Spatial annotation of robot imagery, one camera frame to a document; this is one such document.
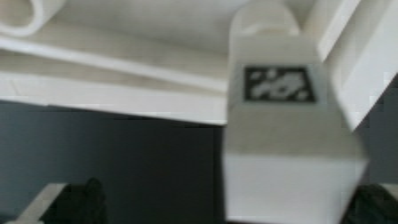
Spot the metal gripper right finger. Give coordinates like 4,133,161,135
346,183,398,224

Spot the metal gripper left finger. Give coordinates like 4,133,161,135
12,178,109,224

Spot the white leg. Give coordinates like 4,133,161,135
223,0,369,224

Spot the white square tabletop tray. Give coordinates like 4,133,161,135
0,0,398,124

